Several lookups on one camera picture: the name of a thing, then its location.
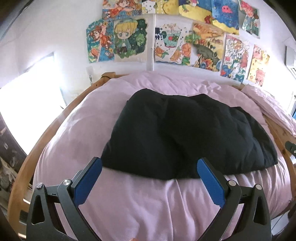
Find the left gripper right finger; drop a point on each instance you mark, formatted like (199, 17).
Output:
(254, 220)

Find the yellow moon drawing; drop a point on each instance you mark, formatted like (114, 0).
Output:
(162, 7)

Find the pink pig drawing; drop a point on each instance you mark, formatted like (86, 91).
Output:
(258, 66)

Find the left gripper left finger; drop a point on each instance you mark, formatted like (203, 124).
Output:
(43, 220)

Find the orange girl top drawing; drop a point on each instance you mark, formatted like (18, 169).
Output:
(121, 9)

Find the dinosaur flowers drawing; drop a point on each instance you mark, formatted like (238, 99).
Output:
(208, 42)

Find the pink duvet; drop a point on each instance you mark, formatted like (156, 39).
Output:
(123, 206)

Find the red-haired girl drawing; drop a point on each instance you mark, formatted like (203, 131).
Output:
(100, 41)

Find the wooden bed frame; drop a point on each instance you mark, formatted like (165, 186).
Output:
(18, 203)

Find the black puffer jacket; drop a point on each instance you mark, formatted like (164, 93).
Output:
(163, 137)

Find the yellow beach drawing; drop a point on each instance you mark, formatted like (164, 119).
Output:
(198, 10)

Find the fish and cup drawing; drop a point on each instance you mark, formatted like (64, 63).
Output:
(173, 43)

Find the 2024 dragon drawing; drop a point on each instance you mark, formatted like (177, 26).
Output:
(235, 60)

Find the red-haired figure drawing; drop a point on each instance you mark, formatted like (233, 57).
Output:
(251, 23)

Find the white air conditioner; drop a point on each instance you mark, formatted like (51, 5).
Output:
(290, 59)

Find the blue jellyfish drawing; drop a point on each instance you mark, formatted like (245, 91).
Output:
(225, 15)

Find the blond boy drawing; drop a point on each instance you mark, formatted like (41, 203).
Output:
(130, 40)

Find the pink pillow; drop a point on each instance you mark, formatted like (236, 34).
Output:
(271, 108)

